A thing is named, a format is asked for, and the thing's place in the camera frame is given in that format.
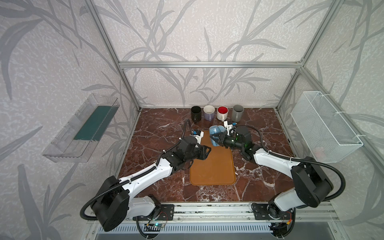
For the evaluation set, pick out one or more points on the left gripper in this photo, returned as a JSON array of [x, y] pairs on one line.
[[199, 151]]

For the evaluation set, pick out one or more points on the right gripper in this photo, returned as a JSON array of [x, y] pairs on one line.
[[220, 140]]

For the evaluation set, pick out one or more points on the blue dotted floral mug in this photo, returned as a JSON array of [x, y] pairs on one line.
[[213, 130]]

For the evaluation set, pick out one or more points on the white mug red inside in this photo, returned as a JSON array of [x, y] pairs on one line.
[[222, 113]]

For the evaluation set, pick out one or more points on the lilac mug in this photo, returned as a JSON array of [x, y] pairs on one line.
[[209, 112]]

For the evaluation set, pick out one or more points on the grey mug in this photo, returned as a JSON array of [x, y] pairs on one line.
[[237, 113]]

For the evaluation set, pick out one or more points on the black mug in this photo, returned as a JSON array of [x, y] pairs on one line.
[[196, 114]]

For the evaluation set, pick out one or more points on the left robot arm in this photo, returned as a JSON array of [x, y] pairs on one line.
[[117, 199]]

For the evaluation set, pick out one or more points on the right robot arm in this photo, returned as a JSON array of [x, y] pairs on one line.
[[314, 182]]

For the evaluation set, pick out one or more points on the orange rectangular tray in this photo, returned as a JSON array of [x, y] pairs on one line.
[[217, 169]]

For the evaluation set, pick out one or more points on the green circuit board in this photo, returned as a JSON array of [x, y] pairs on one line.
[[156, 227]]

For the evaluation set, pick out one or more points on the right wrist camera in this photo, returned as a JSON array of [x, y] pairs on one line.
[[229, 126]]

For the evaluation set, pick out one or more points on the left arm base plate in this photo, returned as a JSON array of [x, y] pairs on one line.
[[163, 212]]

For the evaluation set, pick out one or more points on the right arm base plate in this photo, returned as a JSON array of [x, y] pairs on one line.
[[270, 212]]

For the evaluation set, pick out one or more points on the white wire mesh basket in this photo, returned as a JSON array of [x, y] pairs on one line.
[[326, 132]]

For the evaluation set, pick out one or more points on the clear plastic wall bin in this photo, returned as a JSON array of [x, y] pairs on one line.
[[79, 138]]

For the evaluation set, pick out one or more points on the aluminium front rail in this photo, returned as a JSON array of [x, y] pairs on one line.
[[241, 212]]

